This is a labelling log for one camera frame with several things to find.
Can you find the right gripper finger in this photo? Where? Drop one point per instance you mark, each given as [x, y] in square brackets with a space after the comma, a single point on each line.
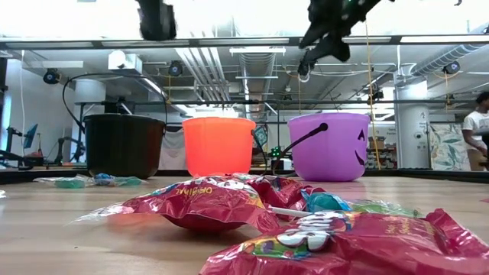
[319, 36]
[334, 49]

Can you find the red Skittles pack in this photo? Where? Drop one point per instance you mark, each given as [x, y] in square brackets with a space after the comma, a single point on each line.
[214, 206]
[382, 248]
[279, 193]

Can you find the teal hard candy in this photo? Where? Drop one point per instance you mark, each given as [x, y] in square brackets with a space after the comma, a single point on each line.
[128, 181]
[68, 183]

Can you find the green candy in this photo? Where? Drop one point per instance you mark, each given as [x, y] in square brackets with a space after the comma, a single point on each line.
[382, 208]

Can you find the black background robot arm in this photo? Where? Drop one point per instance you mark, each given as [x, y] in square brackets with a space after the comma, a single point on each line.
[61, 147]
[30, 160]

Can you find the black halloween bucket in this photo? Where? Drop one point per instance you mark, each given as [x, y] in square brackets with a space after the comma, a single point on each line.
[122, 149]

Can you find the black hanging ceiling device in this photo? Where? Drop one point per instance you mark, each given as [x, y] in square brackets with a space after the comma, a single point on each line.
[303, 68]

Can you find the white ceiling unit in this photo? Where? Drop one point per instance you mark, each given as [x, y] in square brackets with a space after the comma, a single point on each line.
[124, 61]

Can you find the black ceiling spotlight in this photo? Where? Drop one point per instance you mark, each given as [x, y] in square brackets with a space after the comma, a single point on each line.
[51, 76]
[175, 68]
[452, 67]

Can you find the long overhead beam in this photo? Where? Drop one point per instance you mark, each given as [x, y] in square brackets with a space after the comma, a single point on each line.
[420, 39]

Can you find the white round column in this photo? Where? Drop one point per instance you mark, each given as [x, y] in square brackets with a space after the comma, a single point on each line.
[410, 126]

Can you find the purple pumpkin face bucket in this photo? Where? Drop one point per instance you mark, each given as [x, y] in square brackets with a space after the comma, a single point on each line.
[328, 160]

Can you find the background storage shelf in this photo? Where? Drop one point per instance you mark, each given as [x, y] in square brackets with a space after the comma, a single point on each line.
[382, 153]

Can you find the small white box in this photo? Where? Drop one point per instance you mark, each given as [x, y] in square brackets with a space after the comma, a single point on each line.
[284, 165]

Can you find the white cloth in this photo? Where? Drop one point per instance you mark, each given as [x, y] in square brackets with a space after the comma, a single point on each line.
[172, 153]

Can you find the orange pumpkin face bucket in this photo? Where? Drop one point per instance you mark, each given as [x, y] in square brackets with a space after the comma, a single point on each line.
[217, 147]

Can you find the leaf pattern panel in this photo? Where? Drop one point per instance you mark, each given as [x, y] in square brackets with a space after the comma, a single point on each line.
[447, 149]

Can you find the blue lollipop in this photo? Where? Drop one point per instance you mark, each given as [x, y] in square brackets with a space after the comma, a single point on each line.
[324, 201]

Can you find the person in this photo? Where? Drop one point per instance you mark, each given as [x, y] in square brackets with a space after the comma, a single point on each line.
[475, 126]

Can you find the blue background monitor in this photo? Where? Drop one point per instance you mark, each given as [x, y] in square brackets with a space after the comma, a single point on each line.
[30, 135]

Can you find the ribbed ceiling duct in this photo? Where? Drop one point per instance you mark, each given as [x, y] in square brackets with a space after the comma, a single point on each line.
[256, 76]

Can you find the black background rail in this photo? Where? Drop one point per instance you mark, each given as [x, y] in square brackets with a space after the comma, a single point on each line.
[183, 102]

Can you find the silver ventilation duct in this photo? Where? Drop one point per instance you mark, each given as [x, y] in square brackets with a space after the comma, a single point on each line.
[443, 57]

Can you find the black aluminium table frame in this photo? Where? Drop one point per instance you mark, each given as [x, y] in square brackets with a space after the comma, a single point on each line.
[420, 175]

